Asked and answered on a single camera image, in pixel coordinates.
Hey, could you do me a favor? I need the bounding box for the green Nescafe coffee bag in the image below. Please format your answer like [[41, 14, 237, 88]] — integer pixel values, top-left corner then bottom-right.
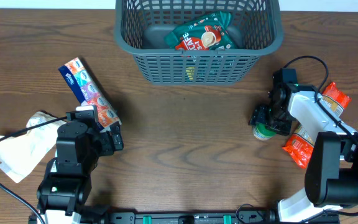
[[163, 11, 238, 80]]

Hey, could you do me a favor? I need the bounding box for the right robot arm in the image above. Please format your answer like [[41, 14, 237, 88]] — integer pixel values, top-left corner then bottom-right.
[[249, 68, 358, 223]]

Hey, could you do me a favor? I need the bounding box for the green lid jar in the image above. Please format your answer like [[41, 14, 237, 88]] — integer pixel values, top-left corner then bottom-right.
[[252, 124, 276, 141]]

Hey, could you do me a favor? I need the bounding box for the grey plastic basket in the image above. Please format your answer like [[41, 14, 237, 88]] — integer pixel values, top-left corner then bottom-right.
[[114, 0, 284, 85]]

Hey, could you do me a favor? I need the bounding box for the white paper pouch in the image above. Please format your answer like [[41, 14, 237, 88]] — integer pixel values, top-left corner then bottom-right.
[[0, 121, 65, 183]]

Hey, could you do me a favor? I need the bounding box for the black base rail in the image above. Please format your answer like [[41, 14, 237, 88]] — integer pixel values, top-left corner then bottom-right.
[[28, 203, 341, 224]]

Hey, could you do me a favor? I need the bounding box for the orange pasta packet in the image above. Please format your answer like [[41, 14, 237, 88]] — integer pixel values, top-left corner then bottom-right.
[[282, 82, 351, 169]]

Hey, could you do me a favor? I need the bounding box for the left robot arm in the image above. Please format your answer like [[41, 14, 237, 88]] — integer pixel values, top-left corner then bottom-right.
[[37, 105, 124, 223]]

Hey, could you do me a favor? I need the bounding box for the colourful tissue pack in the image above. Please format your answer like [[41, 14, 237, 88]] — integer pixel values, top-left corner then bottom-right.
[[58, 57, 122, 131]]

